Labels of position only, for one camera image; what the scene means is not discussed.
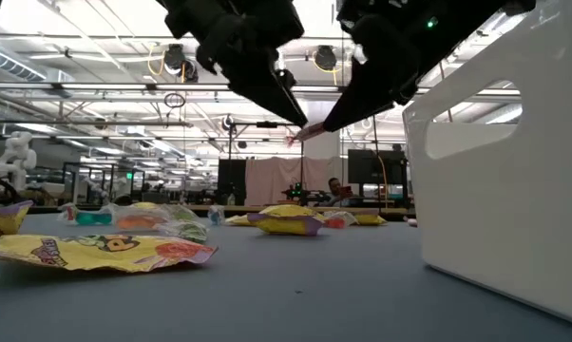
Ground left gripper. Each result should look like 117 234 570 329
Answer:
155 0 310 129

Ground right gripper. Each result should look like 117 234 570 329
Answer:
321 0 459 134

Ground large yellow pink candy packet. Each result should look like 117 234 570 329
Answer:
0 233 219 275

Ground red candy clear wrapper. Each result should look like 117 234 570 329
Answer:
321 210 358 230

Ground blue candy clear wrapper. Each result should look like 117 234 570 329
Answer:
206 204 226 227

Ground green candy clear wrapper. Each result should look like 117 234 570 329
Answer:
164 203 200 222
156 218 210 244

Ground orange candy clear wrapper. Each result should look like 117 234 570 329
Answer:
108 204 172 233

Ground teal candy clear wrapper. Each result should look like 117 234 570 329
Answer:
57 202 114 227

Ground wide black monitor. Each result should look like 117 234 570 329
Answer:
346 149 407 199

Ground pink cloth curtain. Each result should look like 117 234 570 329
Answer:
245 157 344 206

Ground black device green lights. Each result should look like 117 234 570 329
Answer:
280 182 333 206

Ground person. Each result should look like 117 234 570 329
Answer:
319 178 358 209

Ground long light strip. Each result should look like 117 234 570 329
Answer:
0 81 523 96

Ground white plastic bin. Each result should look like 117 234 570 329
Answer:
402 0 572 329

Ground black camera stand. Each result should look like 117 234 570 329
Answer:
226 120 306 206

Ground black cable reel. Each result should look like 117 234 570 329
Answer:
313 45 338 72
163 43 200 83

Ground yellow hanging cable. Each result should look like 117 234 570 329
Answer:
437 61 454 124

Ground thin yellow cable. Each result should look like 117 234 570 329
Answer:
374 154 391 210

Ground black cable ring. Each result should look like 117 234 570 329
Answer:
163 91 186 109

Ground black framed enclosure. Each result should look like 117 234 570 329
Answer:
61 161 147 206

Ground gray ventilation duct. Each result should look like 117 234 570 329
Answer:
0 45 76 96

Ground black curved cable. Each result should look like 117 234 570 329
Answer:
0 175 24 205

